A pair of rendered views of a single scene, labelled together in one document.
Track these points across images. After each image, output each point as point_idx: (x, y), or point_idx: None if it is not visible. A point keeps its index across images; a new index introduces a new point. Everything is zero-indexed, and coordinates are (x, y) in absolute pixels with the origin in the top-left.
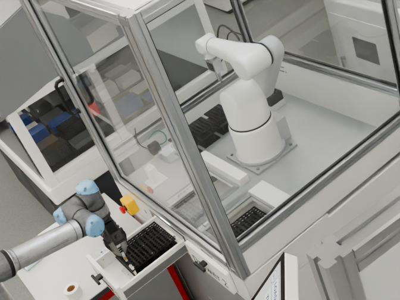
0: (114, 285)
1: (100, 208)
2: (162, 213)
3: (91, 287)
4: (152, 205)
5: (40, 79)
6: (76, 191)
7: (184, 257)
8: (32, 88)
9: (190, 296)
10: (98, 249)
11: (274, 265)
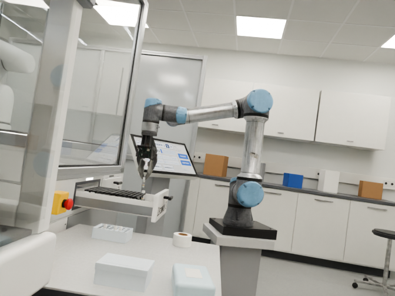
0: (167, 189)
1: (151, 122)
2: (93, 167)
3: (163, 239)
4: (84, 167)
5: None
6: (161, 103)
7: None
8: None
9: None
10: (114, 246)
11: (133, 141)
